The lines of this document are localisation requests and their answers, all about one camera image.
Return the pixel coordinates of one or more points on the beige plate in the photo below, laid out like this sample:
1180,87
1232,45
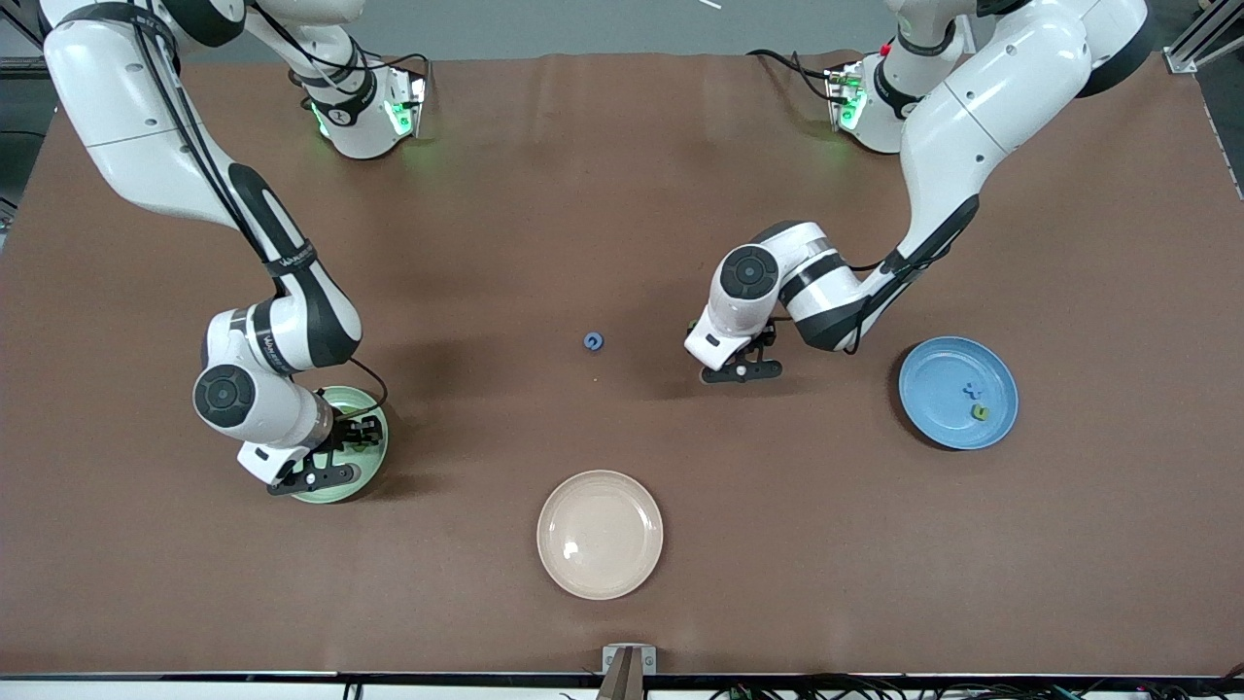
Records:
600,535

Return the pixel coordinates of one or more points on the aluminium frame profile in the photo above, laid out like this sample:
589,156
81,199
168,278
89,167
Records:
1205,34

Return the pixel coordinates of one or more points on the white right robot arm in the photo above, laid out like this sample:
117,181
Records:
126,117

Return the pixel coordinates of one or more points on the green plate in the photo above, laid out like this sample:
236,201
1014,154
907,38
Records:
374,467

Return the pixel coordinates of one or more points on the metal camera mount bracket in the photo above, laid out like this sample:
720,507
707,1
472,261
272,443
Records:
629,661

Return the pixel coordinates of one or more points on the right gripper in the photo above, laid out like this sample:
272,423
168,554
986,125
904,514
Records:
347,428

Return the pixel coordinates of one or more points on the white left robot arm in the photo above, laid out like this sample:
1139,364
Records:
982,107

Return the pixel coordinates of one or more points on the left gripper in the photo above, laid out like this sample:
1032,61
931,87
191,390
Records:
767,337

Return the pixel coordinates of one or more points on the blue plate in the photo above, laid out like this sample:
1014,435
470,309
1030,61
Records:
933,389

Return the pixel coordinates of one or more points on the blue foam letter G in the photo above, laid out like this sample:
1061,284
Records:
587,342

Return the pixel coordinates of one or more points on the brown table cover mat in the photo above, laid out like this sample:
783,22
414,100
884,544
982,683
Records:
680,583

